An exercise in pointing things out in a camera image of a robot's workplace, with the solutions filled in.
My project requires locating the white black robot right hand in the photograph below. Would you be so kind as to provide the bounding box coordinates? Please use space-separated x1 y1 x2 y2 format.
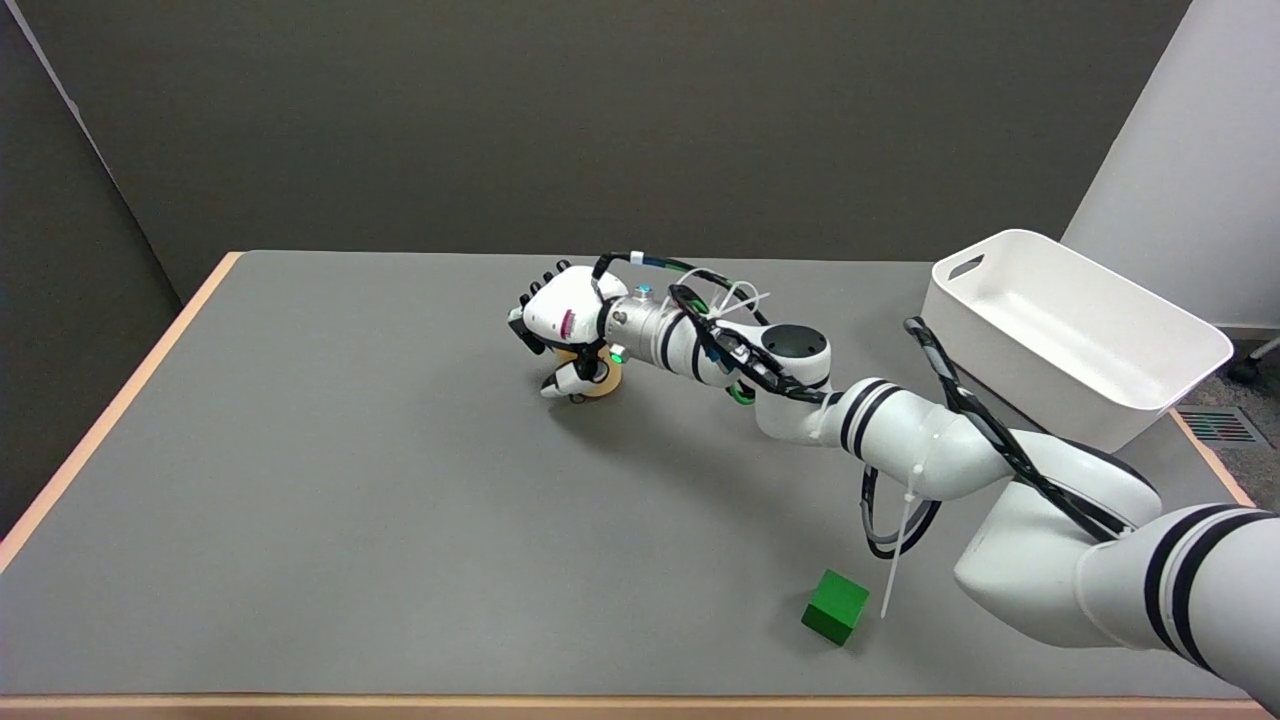
507 262 609 403

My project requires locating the yellow plastic cup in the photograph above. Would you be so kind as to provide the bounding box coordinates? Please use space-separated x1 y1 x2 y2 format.
553 345 624 401

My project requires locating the green wooden cube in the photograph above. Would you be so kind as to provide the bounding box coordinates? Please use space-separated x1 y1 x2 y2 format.
801 569 870 647

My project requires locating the white zip tie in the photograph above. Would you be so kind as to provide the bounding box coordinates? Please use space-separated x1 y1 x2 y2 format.
880 464 927 620

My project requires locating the white plastic bin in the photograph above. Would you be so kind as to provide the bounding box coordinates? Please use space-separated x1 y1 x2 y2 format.
920 229 1235 453

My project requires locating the floor vent grille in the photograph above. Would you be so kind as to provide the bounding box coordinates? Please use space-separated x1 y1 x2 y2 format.
1177 405 1264 447

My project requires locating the black chair caster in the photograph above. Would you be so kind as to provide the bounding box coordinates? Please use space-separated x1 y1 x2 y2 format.
1227 335 1280 387

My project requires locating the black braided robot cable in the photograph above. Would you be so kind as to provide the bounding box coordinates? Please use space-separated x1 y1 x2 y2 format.
592 251 1137 561

